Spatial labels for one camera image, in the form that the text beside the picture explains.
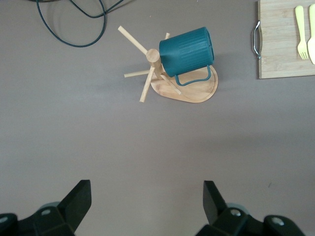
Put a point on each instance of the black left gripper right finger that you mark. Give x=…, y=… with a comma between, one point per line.
x=216, y=216

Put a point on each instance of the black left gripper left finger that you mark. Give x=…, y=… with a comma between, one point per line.
x=71, y=211

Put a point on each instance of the wooden mug tree stand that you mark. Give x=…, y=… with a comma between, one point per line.
x=194, y=92

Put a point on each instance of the wooden cutting board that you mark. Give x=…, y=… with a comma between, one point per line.
x=278, y=37

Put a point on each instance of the yellow plastic knife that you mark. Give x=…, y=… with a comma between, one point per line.
x=312, y=46

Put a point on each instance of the yellow plastic fork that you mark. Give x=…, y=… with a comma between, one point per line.
x=300, y=24

